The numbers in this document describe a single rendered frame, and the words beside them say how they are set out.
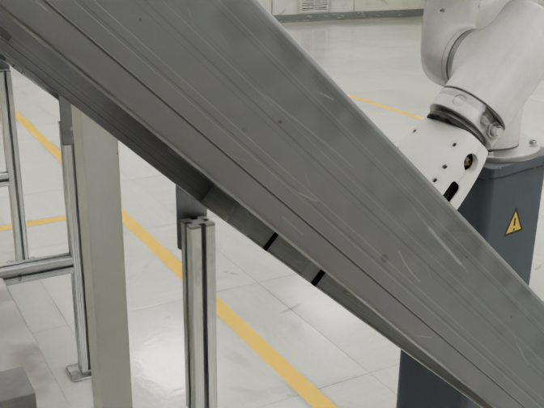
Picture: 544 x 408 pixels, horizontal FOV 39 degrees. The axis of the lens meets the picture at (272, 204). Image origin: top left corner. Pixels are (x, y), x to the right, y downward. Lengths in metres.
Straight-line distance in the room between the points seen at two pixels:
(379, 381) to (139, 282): 0.88
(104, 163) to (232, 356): 0.88
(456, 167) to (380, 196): 0.50
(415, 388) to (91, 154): 0.73
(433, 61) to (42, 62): 0.47
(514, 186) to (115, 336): 0.74
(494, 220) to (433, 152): 0.46
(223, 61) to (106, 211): 1.06
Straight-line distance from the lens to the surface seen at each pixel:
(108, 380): 1.48
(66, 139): 1.77
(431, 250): 0.37
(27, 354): 0.86
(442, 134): 0.87
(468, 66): 0.89
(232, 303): 2.31
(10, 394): 0.72
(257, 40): 0.29
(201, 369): 1.22
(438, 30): 0.95
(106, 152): 1.31
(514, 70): 0.89
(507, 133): 1.32
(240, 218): 0.99
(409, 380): 1.51
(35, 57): 0.97
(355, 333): 2.17
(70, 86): 0.99
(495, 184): 1.28
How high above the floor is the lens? 1.04
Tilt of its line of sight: 19 degrees down
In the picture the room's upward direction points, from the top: 1 degrees clockwise
